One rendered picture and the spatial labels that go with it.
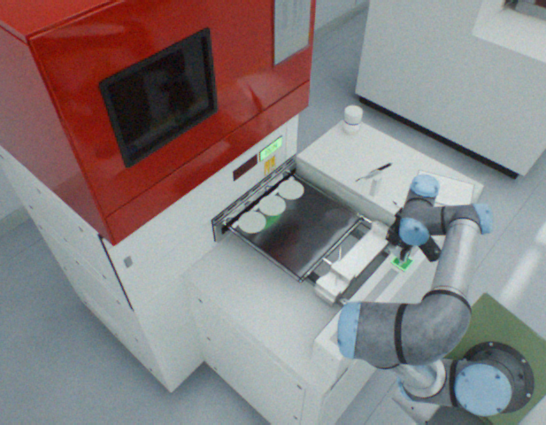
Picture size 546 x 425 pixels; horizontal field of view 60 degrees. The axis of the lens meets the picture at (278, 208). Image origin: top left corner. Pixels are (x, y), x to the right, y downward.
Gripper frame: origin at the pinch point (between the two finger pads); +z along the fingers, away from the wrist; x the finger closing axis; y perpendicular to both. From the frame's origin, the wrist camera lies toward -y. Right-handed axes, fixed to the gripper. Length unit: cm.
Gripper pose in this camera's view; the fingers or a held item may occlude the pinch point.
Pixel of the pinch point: (404, 260)
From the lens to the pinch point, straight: 158.6
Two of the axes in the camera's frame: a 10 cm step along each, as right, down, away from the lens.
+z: -0.1, 6.5, 7.6
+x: -6.6, 5.6, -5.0
